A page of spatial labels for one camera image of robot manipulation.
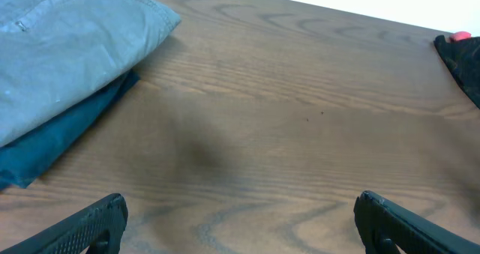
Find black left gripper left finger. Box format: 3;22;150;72
1;193;128;254

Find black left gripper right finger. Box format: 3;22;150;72
353;190;479;254

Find grey shorts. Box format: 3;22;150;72
1;0;180;145

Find folded navy blue garment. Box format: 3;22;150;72
1;70;140;189

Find black patterned garment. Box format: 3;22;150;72
433;35;480;107

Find red printed t-shirt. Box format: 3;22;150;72
449;31;472;42

